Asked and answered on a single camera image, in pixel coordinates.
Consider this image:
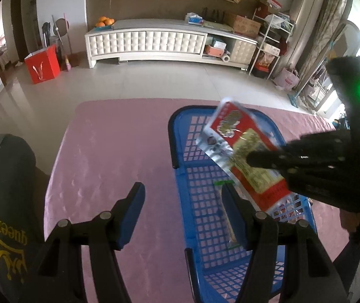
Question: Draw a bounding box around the patterned curtain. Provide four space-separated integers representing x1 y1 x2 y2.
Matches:
297 0 354 102

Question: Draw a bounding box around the blue plastic basket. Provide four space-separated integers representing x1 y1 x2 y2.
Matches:
167 105 318 303

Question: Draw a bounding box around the black storage bin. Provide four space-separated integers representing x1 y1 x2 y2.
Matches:
252 66 272 79

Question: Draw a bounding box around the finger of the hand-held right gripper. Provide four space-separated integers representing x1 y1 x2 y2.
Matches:
246 131 351 178

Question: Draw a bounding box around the cardboard box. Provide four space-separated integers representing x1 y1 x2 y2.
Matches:
227 13 262 38

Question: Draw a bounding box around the blue tissue box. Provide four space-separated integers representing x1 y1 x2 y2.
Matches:
185 12 204 26

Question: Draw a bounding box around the standing air conditioner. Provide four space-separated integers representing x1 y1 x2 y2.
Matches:
286 0 326 70

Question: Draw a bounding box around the pink blanket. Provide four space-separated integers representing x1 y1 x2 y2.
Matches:
43 98 351 303

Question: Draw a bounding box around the orange box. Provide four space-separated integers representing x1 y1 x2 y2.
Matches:
204 45 225 58

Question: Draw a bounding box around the broom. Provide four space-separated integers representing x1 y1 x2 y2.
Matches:
63 13 72 71

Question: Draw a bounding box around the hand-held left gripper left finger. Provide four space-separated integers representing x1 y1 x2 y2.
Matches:
19 181 146 303

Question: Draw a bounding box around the pile of oranges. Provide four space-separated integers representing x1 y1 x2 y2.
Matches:
95 16 116 28

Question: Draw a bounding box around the green folded cloth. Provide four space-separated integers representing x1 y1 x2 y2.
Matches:
203 20 234 33

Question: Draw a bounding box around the white TV cabinet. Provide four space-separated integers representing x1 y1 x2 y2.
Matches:
85 18 259 71

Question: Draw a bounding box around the pink shopping bag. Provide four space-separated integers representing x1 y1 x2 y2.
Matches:
273 66 300 92

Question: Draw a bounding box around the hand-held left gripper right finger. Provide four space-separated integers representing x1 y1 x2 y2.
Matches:
221 184 349 303

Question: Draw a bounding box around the white metal shelf rack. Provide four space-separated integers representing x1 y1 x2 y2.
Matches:
249 5 296 79

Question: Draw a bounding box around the person's right hand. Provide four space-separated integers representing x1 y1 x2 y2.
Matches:
340 203 360 232

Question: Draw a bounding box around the red gift box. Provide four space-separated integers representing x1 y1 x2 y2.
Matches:
24 45 61 85

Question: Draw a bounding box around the long clear snack stick packet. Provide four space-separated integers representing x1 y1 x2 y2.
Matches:
215 180 241 250

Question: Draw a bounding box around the dark cloth yellow crown print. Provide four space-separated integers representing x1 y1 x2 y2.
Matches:
0 134 52 303

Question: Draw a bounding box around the red snack packet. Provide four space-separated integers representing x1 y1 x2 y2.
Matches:
196 99 303 224

